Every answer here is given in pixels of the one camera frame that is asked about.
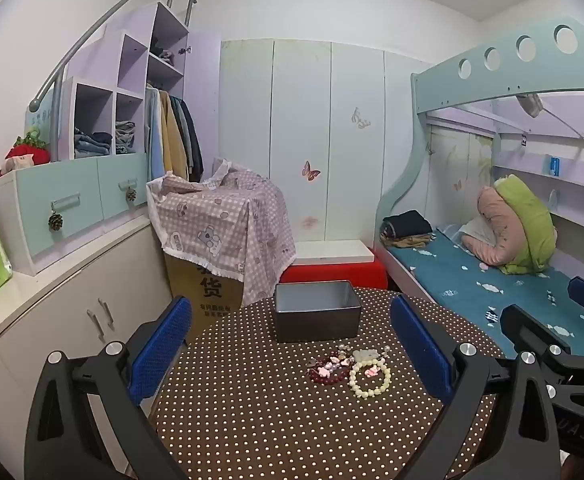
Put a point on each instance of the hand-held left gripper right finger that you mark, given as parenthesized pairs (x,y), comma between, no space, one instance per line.
(419,350)

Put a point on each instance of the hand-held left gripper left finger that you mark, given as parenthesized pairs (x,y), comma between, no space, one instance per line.
(164,345)

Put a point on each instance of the pink charm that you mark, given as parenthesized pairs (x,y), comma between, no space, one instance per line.
(370,372)

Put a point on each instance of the pearl ornament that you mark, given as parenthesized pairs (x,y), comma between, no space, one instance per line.
(343,352)

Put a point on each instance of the grey metal tin box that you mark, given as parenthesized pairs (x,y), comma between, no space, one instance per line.
(317,322)

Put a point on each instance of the pale flat ornament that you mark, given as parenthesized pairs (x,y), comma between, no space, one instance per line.
(368,355)

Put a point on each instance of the brown cardboard box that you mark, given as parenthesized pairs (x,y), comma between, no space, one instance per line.
(201,295)

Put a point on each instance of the blue printed bedsheet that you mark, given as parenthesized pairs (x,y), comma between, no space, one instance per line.
(462,285)

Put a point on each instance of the pink and green duvet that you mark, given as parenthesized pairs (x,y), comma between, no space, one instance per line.
(522,225)

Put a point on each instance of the brown polka dot tablecloth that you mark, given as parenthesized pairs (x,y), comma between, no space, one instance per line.
(252,410)

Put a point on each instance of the cream cabinet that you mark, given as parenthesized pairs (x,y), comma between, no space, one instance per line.
(61,300)

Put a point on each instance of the red ottoman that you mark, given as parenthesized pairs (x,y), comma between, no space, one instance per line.
(332,275)

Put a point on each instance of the folded dark clothes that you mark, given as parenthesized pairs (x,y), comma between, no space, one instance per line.
(407,227)

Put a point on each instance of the white board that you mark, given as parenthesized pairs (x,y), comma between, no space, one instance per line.
(332,251)

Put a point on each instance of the small blue box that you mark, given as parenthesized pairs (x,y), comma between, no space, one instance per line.
(555,165)

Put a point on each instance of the pink checked cloth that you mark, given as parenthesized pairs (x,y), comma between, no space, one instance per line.
(231,220)

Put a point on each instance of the pine cone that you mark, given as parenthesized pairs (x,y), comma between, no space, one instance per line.
(55,222)
(131,194)

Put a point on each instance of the pink flower sticker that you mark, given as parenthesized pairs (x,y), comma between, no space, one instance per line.
(310,221)

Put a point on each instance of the white wardrobe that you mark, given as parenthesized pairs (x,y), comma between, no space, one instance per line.
(357,185)

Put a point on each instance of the teal drawer unit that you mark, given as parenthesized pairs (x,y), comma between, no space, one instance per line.
(81,185)

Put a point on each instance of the dark hanging jacket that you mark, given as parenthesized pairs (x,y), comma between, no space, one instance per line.
(191,145)

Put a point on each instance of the tan hanging coat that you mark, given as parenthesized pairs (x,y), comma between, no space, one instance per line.
(172,140)

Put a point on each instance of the light blue hanging shirt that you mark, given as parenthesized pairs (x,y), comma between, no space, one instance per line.
(154,140)

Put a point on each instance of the pink butterfly sticker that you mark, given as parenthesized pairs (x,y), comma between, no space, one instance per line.
(311,170)

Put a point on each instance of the folded grey clothes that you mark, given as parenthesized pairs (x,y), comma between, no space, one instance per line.
(125,136)

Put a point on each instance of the folded blue jeans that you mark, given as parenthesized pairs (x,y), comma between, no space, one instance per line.
(91,144)

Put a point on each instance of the red strawberry plush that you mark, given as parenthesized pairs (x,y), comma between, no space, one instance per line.
(26,152)

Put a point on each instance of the pale butterfly sticker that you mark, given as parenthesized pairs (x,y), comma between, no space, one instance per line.
(361,119)

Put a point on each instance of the purple stair shelf unit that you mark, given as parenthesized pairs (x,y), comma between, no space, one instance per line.
(134,60)

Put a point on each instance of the grey metal handrail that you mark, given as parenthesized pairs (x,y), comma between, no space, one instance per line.
(96,25)

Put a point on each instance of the grey metal bracket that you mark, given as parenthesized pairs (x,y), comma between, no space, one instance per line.
(529,105)

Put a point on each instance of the teal bunk bed frame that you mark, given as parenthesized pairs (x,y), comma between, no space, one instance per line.
(512,77)

